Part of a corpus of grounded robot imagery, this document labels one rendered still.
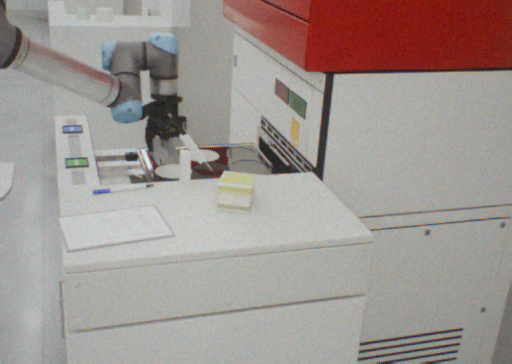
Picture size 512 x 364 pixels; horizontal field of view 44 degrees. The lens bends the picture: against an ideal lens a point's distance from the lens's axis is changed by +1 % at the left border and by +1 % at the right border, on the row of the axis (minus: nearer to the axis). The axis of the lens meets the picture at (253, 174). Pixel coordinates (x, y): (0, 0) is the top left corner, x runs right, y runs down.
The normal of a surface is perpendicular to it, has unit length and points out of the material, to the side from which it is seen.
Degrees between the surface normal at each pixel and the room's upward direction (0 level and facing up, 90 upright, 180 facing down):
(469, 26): 90
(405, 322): 90
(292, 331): 90
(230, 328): 90
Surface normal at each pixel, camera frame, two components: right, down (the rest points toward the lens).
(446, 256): 0.29, 0.38
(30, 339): 0.06, -0.92
